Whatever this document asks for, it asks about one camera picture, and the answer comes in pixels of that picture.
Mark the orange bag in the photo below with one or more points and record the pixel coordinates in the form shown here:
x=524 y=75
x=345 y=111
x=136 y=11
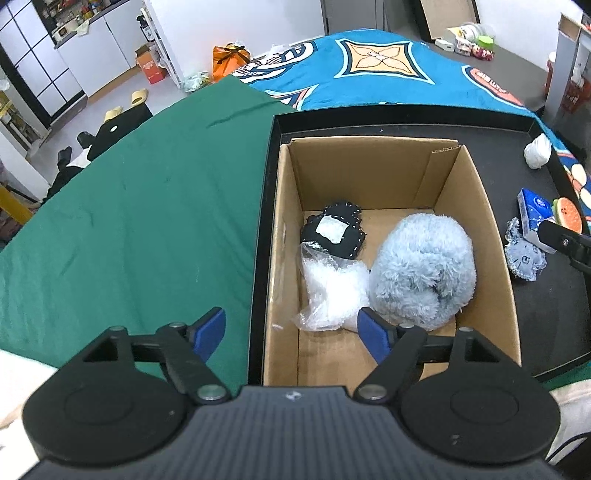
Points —
x=226 y=59

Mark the grey lace fabric piece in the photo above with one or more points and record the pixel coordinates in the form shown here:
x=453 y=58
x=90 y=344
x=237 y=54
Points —
x=524 y=259

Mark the white soft bundle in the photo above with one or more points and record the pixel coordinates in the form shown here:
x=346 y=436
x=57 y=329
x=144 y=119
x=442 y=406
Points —
x=538 y=152

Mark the burger plush toy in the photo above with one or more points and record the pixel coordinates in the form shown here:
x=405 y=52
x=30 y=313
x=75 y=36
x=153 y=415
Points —
x=566 y=214

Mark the blue tissue pack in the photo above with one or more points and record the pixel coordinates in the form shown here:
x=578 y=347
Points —
x=534 y=209

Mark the black stitched felt pouch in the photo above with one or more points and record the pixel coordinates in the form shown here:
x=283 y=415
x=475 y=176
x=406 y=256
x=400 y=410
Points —
x=336 y=230

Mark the grey bench mat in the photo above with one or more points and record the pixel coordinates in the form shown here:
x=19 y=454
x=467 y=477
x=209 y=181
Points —
x=520 y=77

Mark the brown cardboard box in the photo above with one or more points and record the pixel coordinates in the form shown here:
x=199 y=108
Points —
x=390 y=178

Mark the orange cardboard box on floor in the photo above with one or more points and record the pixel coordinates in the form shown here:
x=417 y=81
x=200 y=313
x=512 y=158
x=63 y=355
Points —
x=148 y=65

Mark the small items on bench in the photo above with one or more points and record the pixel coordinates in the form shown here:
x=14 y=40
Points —
x=469 y=39

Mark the clear bag of white stuffing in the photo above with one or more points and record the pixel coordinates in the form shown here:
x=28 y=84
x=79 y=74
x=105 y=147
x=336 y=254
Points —
x=336 y=290

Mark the white kitchen cabinet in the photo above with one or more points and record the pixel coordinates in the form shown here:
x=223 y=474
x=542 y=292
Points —
x=108 y=48

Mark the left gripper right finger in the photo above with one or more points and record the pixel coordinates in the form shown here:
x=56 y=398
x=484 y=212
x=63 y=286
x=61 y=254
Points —
x=460 y=397

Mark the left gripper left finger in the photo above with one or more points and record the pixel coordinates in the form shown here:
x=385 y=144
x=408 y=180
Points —
x=124 y=396

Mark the blue patterned blanket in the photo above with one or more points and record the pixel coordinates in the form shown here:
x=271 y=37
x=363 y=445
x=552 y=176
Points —
x=371 y=77

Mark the leaning black tray lid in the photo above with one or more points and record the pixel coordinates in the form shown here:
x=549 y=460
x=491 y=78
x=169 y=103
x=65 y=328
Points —
x=442 y=14

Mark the fluffy grey-blue plush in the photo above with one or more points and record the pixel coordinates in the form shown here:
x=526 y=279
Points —
x=424 y=272

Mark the black stool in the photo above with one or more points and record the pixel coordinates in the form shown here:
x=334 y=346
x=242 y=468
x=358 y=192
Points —
x=113 y=130

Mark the white bedding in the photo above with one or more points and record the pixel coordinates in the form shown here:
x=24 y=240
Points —
x=20 y=378

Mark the grey desk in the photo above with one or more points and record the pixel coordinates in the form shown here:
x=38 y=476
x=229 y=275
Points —
x=573 y=42

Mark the black shallow tray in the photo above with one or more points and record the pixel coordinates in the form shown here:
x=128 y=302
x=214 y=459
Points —
x=553 y=312

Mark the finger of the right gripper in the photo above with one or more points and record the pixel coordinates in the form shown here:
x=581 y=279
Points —
x=575 y=246

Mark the green cloth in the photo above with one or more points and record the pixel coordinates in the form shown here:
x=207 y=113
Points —
x=160 y=228

